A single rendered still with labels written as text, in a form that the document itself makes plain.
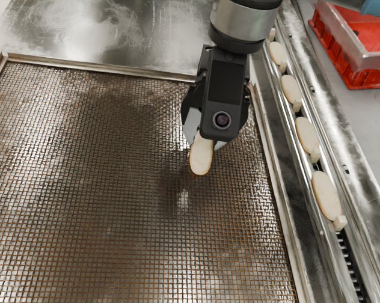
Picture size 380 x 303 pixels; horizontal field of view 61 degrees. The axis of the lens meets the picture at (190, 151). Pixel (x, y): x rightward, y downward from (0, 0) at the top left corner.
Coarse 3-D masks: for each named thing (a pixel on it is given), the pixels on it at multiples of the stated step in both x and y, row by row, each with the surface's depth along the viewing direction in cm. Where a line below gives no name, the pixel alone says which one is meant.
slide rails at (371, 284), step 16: (272, 64) 80; (288, 64) 80; (304, 96) 72; (288, 112) 69; (304, 112) 69; (320, 144) 64; (304, 160) 61; (320, 160) 61; (336, 176) 59; (352, 224) 53; (336, 240) 51; (352, 240) 51; (336, 256) 49; (368, 256) 49; (368, 272) 48; (352, 288) 46; (368, 288) 46
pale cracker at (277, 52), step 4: (272, 44) 84; (276, 44) 84; (280, 44) 84; (272, 48) 83; (276, 48) 82; (280, 48) 83; (272, 52) 82; (276, 52) 81; (280, 52) 81; (284, 52) 82; (272, 56) 81; (276, 56) 80; (280, 56) 80; (284, 56) 80; (276, 60) 80; (280, 60) 80
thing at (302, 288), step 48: (144, 96) 61; (0, 144) 49; (144, 144) 54; (48, 192) 45; (144, 192) 48; (192, 192) 49; (0, 240) 40; (240, 240) 46; (288, 240) 47; (0, 288) 37; (144, 288) 39; (192, 288) 40
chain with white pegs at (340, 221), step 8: (272, 32) 86; (272, 40) 88; (280, 64) 79; (296, 104) 69; (296, 112) 71; (312, 152) 61; (320, 152) 60; (312, 160) 61; (344, 216) 51; (336, 224) 52; (344, 224) 51; (336, 232) 53; (344, 240) 52; (344, 248) 51; (344, 256) 51; (352, 264) 50; (352, 272) 49; (352, 280) 48; (360, 288) 47; (360, 296) 47
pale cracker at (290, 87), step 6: (282, 78) 76; (288, 78) 75; (282, 84) 74; (288, 84) 74; (294, 84) 74; (288, 90) 72; (294, 90) 72; (288, 96) 71; (294, 96) 71; (300, 96) 71
